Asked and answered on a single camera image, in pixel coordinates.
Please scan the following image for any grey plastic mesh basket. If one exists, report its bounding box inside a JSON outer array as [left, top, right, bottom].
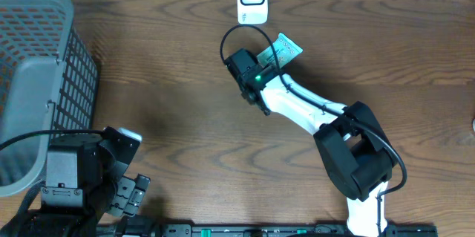
[[1, 0, 99, 196]]

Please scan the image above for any right black cable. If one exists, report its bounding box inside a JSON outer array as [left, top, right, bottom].
[[219, 24, 408, 237]]

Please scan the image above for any left black cable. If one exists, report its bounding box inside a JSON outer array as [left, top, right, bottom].
[[0, 129, 107, 152]]

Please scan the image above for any black cable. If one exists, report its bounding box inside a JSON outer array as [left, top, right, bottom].
[[219, 24, 408, 237], [0, 129, 107, 152]]

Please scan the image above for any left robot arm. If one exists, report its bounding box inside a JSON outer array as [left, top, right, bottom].
[[1, 127, 150, 236]]

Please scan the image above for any green wet wipes packet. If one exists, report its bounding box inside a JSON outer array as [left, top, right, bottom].
[[257, 33, 304, 68]]

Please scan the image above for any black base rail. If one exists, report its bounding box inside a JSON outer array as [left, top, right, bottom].
[[96, 214, 439, 237]]

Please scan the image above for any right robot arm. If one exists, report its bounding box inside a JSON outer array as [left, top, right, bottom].
[[223, 49, 399, 236]]

